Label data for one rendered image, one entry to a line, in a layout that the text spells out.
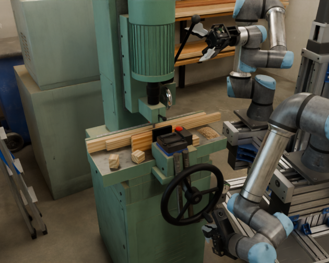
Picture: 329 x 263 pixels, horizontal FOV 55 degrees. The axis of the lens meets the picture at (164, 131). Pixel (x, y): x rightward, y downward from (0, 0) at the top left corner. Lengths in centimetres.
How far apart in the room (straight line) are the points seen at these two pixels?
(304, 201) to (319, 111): 65
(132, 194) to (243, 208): 47
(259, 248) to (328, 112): 44
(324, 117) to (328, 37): 64
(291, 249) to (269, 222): 90
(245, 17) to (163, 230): 113
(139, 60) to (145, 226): 75
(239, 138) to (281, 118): 79
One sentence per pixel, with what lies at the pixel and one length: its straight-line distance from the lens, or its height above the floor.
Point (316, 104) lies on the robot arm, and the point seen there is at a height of 125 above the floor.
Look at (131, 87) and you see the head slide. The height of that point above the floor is 113.
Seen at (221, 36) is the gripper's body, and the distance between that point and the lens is 128.
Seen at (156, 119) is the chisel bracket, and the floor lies 102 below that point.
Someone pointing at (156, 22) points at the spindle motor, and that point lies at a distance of 119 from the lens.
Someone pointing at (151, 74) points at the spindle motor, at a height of 123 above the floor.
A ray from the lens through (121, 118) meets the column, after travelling 156.
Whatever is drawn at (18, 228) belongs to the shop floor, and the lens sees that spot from 247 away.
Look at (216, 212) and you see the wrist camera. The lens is 119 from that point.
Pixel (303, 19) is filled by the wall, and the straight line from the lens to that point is 486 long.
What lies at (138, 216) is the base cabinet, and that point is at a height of 62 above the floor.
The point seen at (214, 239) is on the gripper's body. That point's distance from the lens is 122.
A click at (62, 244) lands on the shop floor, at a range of 227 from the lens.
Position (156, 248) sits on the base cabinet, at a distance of 166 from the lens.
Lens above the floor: 164
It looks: 29 degrees down
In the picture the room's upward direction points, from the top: straight up
